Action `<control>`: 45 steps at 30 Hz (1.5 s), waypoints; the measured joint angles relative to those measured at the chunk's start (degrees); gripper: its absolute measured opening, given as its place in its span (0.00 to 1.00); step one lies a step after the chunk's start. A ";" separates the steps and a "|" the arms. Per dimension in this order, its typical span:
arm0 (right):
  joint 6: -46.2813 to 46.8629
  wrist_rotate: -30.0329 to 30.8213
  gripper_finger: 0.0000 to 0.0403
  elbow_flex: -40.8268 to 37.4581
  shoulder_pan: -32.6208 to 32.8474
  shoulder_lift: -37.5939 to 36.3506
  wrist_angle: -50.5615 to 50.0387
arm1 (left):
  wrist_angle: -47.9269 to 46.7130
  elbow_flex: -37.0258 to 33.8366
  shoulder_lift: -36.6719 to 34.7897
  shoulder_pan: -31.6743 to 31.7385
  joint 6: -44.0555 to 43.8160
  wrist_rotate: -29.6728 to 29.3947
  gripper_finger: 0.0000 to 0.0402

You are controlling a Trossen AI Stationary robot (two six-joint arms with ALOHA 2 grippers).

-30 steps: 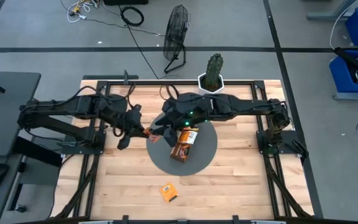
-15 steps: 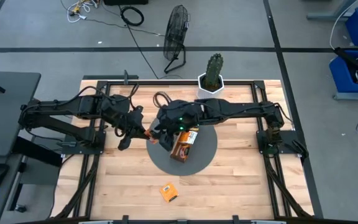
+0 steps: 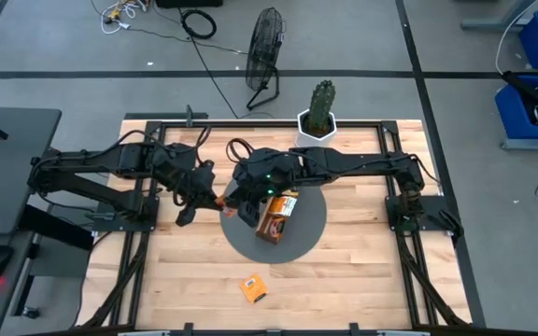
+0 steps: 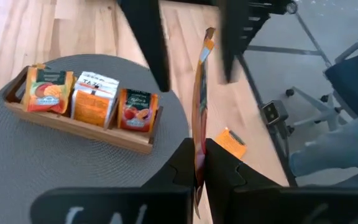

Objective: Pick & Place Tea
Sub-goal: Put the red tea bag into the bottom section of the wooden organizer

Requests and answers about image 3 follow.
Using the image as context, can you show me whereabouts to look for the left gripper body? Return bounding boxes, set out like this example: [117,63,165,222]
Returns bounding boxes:
[156,156,204,206]

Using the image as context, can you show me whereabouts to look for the round grey woven placemat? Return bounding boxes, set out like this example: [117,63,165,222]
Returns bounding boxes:
[219,179,328,265]

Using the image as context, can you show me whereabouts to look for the white angular plant pot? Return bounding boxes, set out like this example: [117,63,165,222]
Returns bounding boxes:
[295,108,338,149]

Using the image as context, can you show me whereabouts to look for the white and yellow cable bundle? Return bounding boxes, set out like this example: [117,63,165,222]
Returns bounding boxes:
[90,0,145,35]

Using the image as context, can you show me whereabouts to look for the black desk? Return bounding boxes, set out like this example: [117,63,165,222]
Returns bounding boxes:
[0,105,63,336]

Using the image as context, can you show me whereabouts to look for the orange tea packet with barcode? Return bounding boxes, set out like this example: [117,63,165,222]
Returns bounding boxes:
[239,273,271,305]

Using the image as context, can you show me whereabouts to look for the wooden tea caddy box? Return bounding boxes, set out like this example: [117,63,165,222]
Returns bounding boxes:
[254,188,299,246]

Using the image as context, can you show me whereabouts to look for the black slanted stand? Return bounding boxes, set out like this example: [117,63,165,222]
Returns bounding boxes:
[502,69,538,123]

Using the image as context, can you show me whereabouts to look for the black floor fan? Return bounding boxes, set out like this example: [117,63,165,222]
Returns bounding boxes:
[244,6,286,112]

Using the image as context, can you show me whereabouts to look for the black equipment case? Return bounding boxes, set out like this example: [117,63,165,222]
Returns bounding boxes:
[155,0,224,9]

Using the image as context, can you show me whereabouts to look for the coiled black cable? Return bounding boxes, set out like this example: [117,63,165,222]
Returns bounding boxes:
[179,7,241,120]

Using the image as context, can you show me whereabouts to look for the green cactus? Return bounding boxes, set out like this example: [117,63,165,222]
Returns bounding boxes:
[306,79,337,134]

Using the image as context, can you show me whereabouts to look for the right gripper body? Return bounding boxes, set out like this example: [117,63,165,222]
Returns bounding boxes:
[233,148,304,205]

